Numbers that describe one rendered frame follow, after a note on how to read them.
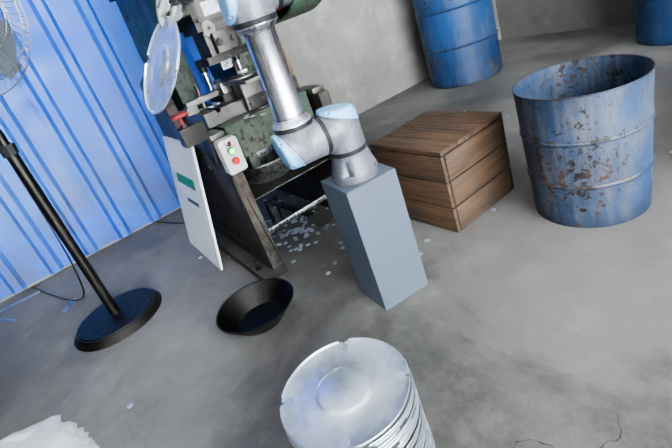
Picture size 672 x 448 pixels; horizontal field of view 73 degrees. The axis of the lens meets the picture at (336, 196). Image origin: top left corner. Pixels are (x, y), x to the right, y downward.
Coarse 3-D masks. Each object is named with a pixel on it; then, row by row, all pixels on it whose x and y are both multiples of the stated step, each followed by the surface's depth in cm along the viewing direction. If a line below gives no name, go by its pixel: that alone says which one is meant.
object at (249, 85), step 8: (248, 72) 189; (256, 72) 184; (232, 80) 182; (240, 80) 177; (248, 80) 170; (256, 80) 185; (240, 88) 182; (248, 88) 183; (256, 88) 185; (240, 96) 185; (248, 96) 184; (256, 96) 186; (264, 96) 187; (248, 104) 185; (256, 104) 186
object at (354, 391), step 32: (320, 352) 110; (352, 352) 106; (384, 352) 103; (288, 384) 104; (320, 384) 100; (352, 384) 97; (384, 384) 95; (288, 416) 96; (320, 416) 93; (352, 416) 91; (384, 416) 88
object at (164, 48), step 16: (160, 32) 139; (176, 32) 128; (160, 48) 136; (176, 48) 128; (160, 64) 135; (176, 64) 125; (144, 80) 147; (160, 80) 134; (144, 96) 145; (160, 96) 135; (160, 112) 134
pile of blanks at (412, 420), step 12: (408, 396) 92; (408, 408) 90; (420, 408) 96; (396, 420) 88; (408, 420) 89; (420, 420) 95; (396, 432) 87; (408, 432) 90; (420, 432) 94; (372, 444) 84; (384, 444) 86; (396, 444) 88; (408, 444) 90; (420, 444) 94; (432, 444) 102
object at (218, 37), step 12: (204, 0) 177; (216, 0) 179; (204, 12) 178; (216, 12) 180; (204, 24) 177; (216, 24) 181; (192, 36) 188; (204, 36) 179; (216, 36) 179; (228, 36) 182; (204, 48) 184; (216, 48) 181; (228, 48) 182
